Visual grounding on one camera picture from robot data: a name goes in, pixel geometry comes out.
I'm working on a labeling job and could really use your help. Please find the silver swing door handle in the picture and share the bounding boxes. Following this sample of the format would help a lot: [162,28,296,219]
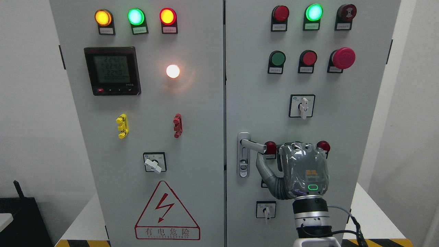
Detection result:
[237,132,267,178]

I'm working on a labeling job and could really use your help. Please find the grey left cabinet door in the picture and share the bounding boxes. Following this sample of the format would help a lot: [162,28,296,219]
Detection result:
[50,0,225,247]

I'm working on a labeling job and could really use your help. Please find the grey cabinet door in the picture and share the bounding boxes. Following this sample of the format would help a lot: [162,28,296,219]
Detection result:
[50,0,225,247]
[225,0,401,247]

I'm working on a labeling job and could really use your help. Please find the grey right cabinet door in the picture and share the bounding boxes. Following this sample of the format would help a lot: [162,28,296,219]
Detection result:
[225,0,401,247]

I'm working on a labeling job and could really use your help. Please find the red lamp top right door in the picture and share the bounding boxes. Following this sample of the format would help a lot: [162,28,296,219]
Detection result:
[270,5,289,32]

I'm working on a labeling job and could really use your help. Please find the green indicator lamp left door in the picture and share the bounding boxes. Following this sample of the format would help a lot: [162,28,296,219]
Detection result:
[127,8,149,35]

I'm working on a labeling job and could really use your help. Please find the red terminal connector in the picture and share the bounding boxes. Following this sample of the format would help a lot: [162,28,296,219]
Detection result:
[174,114,182,139]

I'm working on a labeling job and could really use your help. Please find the red lamp middle left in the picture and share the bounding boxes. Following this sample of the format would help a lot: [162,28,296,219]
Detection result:
[264,141,277,160]

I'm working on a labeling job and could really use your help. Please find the white lit indicator lamp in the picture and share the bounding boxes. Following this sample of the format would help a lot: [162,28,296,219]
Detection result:
[166,64,180,79]

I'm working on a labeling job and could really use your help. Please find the green push button upper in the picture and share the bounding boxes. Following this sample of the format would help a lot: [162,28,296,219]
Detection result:
[268,50,286,74]

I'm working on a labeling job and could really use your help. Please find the yellow terminal connector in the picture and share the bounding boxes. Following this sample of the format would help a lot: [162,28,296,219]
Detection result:
[116,114,129,139]

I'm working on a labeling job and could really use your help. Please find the red lamp middle right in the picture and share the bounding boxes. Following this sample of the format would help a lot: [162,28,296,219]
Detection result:
[316,141,331,158]

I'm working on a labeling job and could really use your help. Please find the red push button upper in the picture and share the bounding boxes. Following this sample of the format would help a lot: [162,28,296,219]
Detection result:
[298,50,317,74]

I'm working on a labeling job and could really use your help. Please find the red electric hazard warning sticker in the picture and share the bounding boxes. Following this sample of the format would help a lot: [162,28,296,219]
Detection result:
[134,181,201,240]

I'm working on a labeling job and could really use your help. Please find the black digital power meter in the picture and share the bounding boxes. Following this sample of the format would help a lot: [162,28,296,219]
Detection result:
[84,46,141,96]

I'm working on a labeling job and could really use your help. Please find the red lit indicator lamp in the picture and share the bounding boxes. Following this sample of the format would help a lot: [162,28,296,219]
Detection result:
[159,7,178,34]

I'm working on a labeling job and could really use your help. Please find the red emergency stop button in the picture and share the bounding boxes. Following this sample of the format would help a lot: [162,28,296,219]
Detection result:
[327,47,356,73]

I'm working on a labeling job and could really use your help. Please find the green lit lamp top right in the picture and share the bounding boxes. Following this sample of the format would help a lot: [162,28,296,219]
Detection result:
[303,3,323,31]

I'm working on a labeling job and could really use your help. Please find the yellow indicator lamp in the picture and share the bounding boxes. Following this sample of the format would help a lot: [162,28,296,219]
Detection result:
[94,9,116,35]

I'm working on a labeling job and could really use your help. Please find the dark red buzzer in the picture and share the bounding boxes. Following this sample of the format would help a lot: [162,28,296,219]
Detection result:
[334,4,357,31]

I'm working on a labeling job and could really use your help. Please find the white platform with hazard stripes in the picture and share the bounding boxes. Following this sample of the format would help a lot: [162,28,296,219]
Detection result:
[55,184,412,247]

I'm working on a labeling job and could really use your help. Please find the black box with antenna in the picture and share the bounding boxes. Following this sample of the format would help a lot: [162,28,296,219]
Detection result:
[0,181,53,247]

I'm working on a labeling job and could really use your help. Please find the white rotary selector switch left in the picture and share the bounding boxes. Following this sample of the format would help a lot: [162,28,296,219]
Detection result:
[143,152,167,174]

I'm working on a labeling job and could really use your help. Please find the white rotary selector switch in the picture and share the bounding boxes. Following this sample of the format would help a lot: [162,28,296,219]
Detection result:
[288,94,316,119]
[256,201,276,225]
[143,152,167,174]

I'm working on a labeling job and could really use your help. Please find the white rotary selector switch upper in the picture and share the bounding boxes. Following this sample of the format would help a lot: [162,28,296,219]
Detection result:
[288,94,316,119]

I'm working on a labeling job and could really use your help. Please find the white rotary selector switch lower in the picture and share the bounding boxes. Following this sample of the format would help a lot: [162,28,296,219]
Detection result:
[256,201,276,225]

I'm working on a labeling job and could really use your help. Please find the black grey robot cable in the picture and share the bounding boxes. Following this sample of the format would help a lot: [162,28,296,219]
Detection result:
[302,205,368,247]

